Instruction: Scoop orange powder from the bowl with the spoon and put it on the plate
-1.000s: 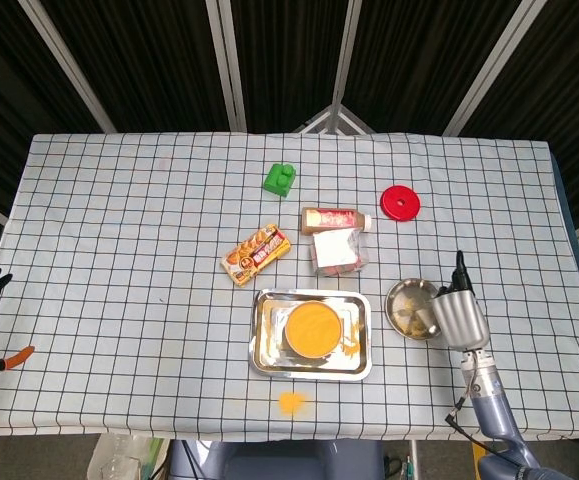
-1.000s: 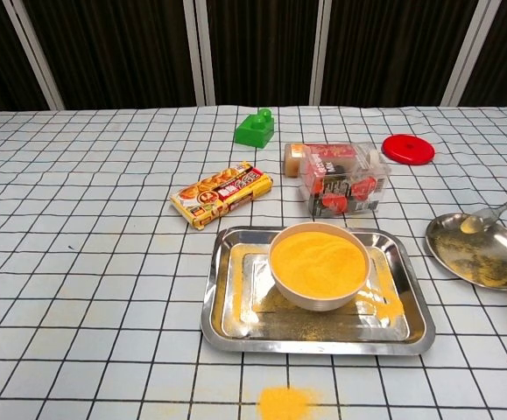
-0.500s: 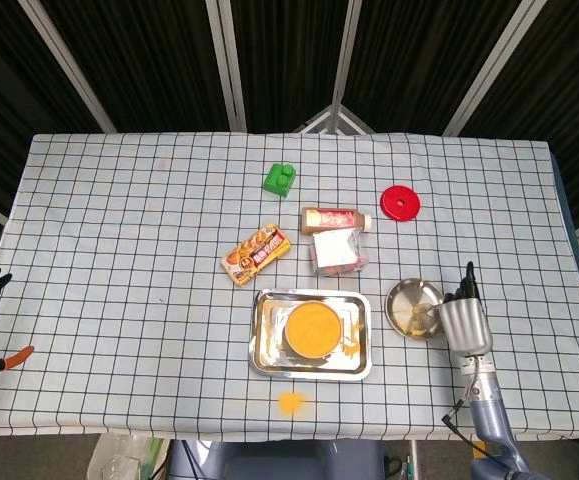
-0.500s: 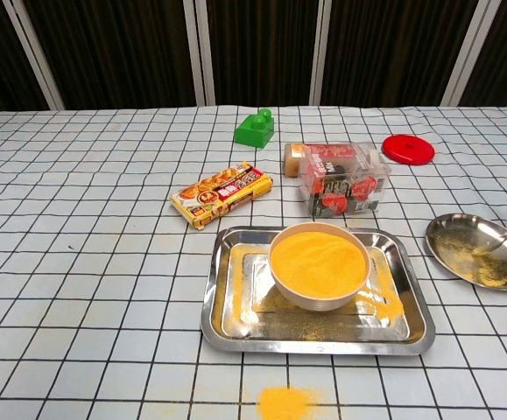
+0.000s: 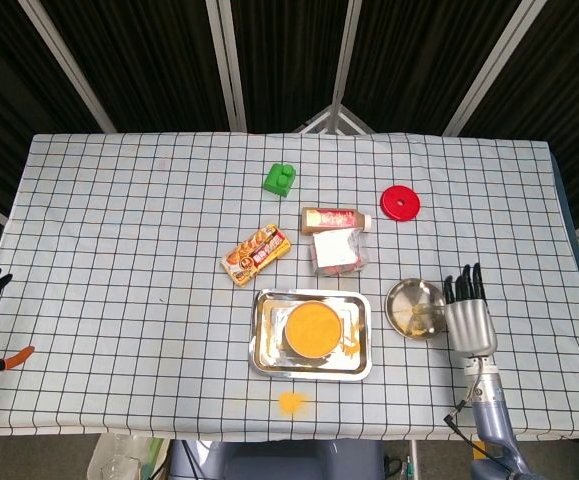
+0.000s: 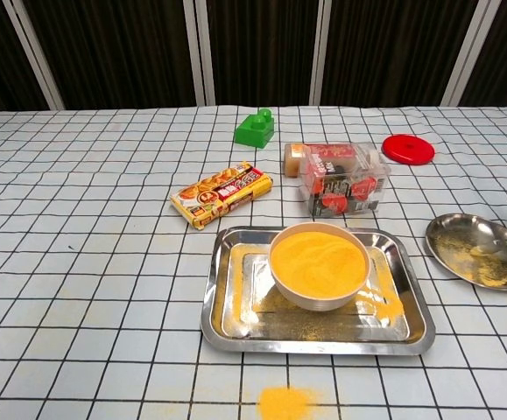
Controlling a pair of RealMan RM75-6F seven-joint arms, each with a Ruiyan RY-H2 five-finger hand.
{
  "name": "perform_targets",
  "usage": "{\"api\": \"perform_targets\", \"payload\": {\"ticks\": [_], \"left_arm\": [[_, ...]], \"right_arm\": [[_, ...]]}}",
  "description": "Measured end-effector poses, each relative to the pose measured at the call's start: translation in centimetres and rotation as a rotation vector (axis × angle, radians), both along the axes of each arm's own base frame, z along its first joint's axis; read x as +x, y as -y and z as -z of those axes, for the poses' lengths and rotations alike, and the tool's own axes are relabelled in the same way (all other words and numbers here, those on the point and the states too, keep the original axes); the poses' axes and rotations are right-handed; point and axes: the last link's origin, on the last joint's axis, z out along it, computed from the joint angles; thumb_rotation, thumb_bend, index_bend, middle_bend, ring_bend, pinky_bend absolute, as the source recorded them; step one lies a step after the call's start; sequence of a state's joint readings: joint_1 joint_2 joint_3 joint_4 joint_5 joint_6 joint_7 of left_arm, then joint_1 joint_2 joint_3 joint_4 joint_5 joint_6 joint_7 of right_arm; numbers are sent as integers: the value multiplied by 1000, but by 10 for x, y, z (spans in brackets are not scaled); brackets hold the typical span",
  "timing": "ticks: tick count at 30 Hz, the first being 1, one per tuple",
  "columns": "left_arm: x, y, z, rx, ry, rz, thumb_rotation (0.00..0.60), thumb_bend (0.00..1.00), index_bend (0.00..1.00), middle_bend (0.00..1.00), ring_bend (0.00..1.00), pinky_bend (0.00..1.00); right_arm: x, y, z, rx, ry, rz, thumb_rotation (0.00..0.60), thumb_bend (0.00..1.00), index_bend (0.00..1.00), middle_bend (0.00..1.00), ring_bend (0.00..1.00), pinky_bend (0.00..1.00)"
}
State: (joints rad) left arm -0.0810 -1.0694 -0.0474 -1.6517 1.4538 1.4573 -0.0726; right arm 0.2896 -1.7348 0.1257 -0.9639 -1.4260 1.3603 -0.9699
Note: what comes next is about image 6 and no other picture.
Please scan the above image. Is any yellow-orange powder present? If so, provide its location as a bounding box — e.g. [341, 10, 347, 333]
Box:
[271, 230, 367, 299]

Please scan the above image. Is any white bowl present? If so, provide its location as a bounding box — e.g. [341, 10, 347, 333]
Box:
[268, 221, 371, 312]

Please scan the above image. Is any orange powder pile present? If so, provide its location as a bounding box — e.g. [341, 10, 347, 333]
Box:
[257, 385, 324, 420]

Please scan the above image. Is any round steel plate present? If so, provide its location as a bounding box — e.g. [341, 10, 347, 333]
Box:
[425, 213, 507, 291]

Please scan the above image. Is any red round plastic lid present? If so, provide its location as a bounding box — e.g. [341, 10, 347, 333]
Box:
[381, 134, 436, 166]

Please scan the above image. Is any clear box with red sachets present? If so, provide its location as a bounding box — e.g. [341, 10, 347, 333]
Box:
[299, 142, 392, 219]

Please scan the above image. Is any brown drink bottle red label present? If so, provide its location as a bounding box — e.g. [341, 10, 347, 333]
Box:
[284, 142, 380, 179]

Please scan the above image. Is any green toy building brick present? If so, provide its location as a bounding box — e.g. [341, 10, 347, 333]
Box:
[234, 107, 277, 150]

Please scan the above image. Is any yellow snack packet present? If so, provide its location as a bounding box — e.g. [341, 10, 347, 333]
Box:
[170, 160, 275, 232]

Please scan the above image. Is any rectangular steel tray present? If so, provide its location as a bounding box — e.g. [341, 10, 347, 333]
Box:
[200, 225, 437, 356]

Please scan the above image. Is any white black checked tablecloth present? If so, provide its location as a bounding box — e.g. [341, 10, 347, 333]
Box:
[0, 104, 507, 420]

